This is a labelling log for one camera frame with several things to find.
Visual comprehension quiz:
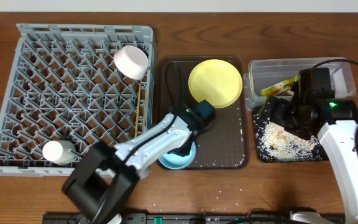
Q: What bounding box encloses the light blue bowl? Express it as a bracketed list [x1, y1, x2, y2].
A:
[158, 142, 196, 170]

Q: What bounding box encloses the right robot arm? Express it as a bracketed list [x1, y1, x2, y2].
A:
[259, 67, 358, 223]

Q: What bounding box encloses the grey plastic dishwasher rack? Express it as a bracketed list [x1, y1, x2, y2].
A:
[0, 24, 157, 177]

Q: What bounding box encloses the white bowl with food scraps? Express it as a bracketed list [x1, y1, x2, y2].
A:
[113, 45, 149, 80]

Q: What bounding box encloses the white plastic cup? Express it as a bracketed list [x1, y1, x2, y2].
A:
[42, 140, 75, 165]

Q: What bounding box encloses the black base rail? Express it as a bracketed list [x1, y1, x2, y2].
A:
[42, 212, 344, 224]

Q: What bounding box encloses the dark brown serving tray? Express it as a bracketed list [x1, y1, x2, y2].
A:
[154, 56, 250, 170]

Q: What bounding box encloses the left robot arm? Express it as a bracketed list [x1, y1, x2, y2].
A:
[62, 100, 216, 223]

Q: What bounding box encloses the yellow round plate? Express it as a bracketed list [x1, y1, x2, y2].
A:
[188, 59, 243, 108]

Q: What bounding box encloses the wooden chopstick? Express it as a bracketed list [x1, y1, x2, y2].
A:
[134, 81, 142, 138]
[141, 89, 147, 133]

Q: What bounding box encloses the pile of rice scraps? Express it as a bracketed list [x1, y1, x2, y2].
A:
[256, 121, 321, 162]

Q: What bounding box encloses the green snack wrapper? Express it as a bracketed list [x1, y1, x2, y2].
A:
[260, 77, 298, 96]

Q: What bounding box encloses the clear plastic waste bin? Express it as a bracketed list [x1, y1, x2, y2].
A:
[244, 57, 356, 111]

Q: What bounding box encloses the black waste tray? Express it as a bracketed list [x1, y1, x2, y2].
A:
[252, 104, 358, 164]

